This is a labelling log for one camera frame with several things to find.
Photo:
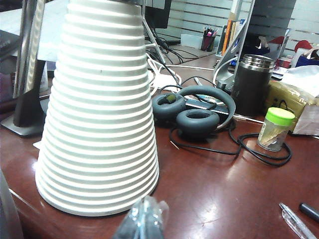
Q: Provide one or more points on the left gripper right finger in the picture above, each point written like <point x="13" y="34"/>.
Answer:
<point x="142" y="221"/>

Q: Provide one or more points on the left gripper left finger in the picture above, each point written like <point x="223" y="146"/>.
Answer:
<point x="7" y="211"/>

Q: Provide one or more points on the clear gel pen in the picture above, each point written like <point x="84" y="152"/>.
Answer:
<point x="296" y="222"/>

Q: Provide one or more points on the silver pen black caps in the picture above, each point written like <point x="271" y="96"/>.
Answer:
<point x="310" y="211"/>

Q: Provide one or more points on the dark pen cup with pens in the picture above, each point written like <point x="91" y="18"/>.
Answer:
<point x="208" y="42"/>

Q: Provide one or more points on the white ribbed thermos jug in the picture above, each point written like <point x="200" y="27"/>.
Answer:
<point x="99" y="124"/>

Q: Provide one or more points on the grey over-ear headphones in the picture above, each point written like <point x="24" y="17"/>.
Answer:
<point x="197" y="127"/>

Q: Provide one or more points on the black flat device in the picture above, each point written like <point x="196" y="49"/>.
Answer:
<point x="199" y="104"/>

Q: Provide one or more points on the silver monitor with base stand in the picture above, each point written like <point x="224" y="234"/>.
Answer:
<point x="27" y="74"/>

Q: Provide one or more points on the toothpick jar green lid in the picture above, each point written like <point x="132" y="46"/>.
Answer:
<point x="279" y="117"/>

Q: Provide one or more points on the black steel thermos cup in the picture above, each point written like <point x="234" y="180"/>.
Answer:
<point x="251" y="87"/>

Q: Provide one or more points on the silver AOC monitor stand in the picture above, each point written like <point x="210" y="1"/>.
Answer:
<point x="154" y="32"/>

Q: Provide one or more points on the yellow tissue pack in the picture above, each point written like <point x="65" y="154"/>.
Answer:
<point x="284" y="94"/>

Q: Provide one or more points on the silver angled monitor stand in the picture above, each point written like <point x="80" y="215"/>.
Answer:
<point x="231" y="49"/>

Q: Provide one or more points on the orange book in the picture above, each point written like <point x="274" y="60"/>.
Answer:
<point x="225" y="39"/>

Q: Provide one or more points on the black AOC monitor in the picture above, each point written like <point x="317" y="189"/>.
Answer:
<point x="158" y="15"/>

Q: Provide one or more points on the beige book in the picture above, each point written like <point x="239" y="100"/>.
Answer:
<point x="234" y="35"/>

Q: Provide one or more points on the large black monitor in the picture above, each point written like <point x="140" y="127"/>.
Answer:
<point x="271" y="22"/>

